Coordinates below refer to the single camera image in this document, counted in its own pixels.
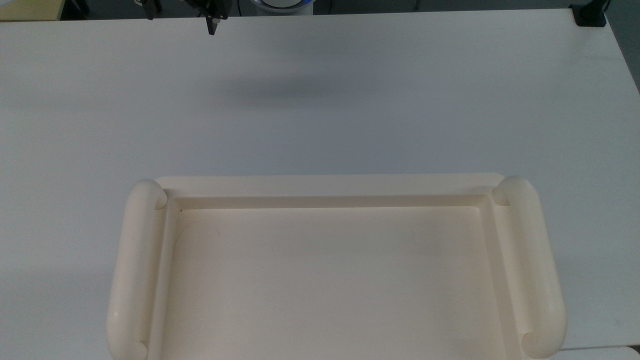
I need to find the black table corner clamp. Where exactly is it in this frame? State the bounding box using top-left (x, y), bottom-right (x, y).
top-left (570, 0), bottom-right (609, 28)

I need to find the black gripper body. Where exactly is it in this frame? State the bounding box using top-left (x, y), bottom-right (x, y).
top-left (187, 0), bottom-right (230, 20)

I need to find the cream plastic storage cabinet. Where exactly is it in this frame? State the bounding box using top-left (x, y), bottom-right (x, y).
top-left (106, 172), bottom-right (567, 360)

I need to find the yellow wooden table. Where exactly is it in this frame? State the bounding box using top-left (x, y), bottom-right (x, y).
top-left (0, 0), bottom-right (64, 22)

